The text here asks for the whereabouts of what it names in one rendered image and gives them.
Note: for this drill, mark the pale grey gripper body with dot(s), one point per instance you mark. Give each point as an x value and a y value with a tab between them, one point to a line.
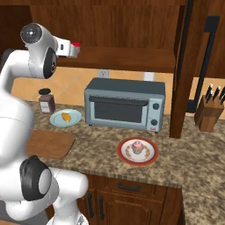
73	52

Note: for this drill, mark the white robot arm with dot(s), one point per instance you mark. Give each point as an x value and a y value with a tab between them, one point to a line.
14	123

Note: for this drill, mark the red jam jar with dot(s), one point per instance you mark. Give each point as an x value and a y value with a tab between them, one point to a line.
76	45

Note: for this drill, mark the brown jar with black lid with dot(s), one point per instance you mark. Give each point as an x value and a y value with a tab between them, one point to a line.
46	101

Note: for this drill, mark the golden croissant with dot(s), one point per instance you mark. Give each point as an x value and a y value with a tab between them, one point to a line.
66	117

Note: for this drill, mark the wooden cutting board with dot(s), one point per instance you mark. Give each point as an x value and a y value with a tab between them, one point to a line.
51	143

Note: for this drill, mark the open wooden cabinet door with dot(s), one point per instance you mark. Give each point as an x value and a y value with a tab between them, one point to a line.
182	73

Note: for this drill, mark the wooden base cabinet door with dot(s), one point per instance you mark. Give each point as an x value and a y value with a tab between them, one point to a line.
83	205
134	211

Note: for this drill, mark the light blue plate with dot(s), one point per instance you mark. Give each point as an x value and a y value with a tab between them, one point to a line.
57	118

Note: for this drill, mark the grey toaster oven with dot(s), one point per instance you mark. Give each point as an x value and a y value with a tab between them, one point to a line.
123	105

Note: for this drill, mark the pink cupcake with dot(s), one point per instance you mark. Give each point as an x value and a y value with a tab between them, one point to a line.
137	146

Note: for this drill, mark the red-rimmed white plate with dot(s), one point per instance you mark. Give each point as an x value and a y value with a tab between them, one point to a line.
146	156

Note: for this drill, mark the wooden knife block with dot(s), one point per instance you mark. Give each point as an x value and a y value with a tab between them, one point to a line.
208	114

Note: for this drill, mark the wooden drawer front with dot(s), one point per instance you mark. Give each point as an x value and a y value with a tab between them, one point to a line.
146	187

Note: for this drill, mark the white wall outlet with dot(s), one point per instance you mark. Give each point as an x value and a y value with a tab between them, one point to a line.
149	76
103	73

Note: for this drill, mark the wooden wall cabinet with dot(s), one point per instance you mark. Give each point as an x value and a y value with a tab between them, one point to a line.
117	32

